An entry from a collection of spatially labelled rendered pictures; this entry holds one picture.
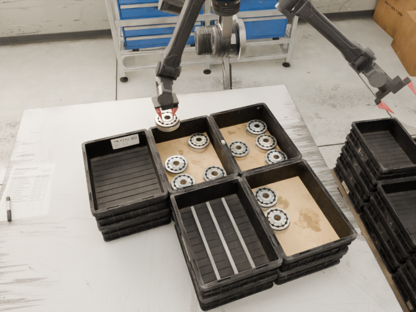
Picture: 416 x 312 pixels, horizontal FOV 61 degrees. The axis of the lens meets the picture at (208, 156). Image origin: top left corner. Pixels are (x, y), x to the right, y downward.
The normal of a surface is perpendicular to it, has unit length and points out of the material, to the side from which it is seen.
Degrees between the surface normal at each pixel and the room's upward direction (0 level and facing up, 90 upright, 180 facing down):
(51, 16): 90
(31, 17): 90
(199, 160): 0
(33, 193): 0
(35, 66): 0
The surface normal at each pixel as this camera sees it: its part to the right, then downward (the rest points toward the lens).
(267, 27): 0.16, 0.73
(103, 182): 0.00, -0.67
